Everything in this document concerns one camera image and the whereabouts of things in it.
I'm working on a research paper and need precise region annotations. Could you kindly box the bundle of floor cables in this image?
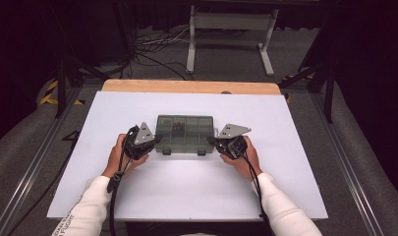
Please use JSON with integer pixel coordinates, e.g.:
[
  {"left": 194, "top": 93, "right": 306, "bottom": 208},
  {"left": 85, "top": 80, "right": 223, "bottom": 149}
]
[{"left": 134, "top": 26, "right": 195, "bottom": 82}]

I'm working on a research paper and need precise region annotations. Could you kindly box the person's left hand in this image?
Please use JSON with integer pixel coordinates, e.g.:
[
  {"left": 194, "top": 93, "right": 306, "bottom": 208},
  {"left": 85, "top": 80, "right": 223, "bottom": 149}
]
[{"left": 101, "top": 132, "right": 150, "bottom": 180}]

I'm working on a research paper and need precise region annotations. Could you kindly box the white metal stand frame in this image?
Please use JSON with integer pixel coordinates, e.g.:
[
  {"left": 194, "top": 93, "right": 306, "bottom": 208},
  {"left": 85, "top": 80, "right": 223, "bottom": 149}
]
[{"left": 186, "top": 4, "right": 279, "bottom": 77}]

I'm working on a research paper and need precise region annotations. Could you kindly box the hand-held gripper black cable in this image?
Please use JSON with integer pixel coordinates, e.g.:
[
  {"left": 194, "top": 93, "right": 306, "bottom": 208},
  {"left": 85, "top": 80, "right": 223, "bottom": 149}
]
[
  {"left": 107, "top": 126, "right": 140, "bottom": 236},
  {"left": 234, "top": 144, "right": 273, "bottom": 236}
]

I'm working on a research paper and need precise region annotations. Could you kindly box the thin black floor cable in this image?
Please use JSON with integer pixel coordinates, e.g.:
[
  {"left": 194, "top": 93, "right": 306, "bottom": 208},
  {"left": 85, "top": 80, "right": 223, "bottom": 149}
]
[{"left": 6, "top": 148, "right": 77, "bottom": 236}]

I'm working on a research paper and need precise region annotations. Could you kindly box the grey plastic compartment box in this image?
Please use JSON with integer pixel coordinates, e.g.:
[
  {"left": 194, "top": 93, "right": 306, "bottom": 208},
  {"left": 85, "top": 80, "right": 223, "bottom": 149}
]
[{"left": 154, "top": 114, "right": 220, "bottom": 156}]

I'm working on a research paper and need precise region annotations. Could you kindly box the white table board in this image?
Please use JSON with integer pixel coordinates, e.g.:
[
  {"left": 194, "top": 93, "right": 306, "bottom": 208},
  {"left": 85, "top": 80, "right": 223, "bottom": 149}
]
[{"left": 47, "top": 90, "right": 329, "bottom": 222}]

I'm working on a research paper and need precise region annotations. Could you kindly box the aluminium floor rail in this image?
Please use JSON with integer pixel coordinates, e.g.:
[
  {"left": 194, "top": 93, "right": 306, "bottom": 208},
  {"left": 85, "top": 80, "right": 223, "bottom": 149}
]
[
  {"left": 309, "top": 92, "right": 386, "bottom": 236},
  {"left": 0, "top": 87, "right": 84, "bottom": 236}
]

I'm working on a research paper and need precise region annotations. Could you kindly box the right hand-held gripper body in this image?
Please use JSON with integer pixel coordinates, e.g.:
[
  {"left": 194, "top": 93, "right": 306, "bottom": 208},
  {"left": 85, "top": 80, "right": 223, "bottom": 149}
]
[{"left": 215, "top": 123, "right": 253, "bottom": 161}]

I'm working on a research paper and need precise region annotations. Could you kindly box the black metal stand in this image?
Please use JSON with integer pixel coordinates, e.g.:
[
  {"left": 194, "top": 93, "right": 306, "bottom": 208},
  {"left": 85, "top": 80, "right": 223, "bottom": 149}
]
[
  {"left": 54, "top": 55, "right": 111, "bottom": 119},
  {"left": 278, "top": 58, "right": 336, "bottom": 124}
]

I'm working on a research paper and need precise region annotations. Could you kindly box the right hand-held gripper black cable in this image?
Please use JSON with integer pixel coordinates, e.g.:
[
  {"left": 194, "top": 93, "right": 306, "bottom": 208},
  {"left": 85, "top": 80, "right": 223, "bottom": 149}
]
[{"left": 234, "top": 144, "right": 273, "bottom": 236}]

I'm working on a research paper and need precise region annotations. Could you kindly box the yellow and black floor tape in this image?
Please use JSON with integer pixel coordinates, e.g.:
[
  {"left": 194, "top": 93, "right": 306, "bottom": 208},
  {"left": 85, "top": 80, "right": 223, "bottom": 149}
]
[{"left": 39, "top": 80, "right": 85, "bottom": 106}]

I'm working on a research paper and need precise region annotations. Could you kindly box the black triangular bracket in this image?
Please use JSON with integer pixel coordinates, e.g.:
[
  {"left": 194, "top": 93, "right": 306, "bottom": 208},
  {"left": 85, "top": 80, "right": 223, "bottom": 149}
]
[{"left": 62, "top": 130, "right": 82, "bottom": 143}]

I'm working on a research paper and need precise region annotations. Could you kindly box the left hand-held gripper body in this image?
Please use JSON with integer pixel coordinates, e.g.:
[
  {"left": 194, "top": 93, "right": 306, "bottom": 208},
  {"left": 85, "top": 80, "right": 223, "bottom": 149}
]
[{"left": 123, "top": 121, "right": 157, "bottom": 161}]

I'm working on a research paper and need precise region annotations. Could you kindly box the left hand-held gripper black cable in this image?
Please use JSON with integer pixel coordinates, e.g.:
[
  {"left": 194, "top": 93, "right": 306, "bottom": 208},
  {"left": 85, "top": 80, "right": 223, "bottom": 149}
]
[{"left": 107, "top": 126, "right": 140, "bottom": 236}]

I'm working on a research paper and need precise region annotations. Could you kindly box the person's right hand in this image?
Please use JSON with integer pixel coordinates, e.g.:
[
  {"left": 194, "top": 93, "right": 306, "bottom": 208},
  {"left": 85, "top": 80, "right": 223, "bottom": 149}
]
[{"left": 219, "top": 135, "right": 264, "bottom": 182}]

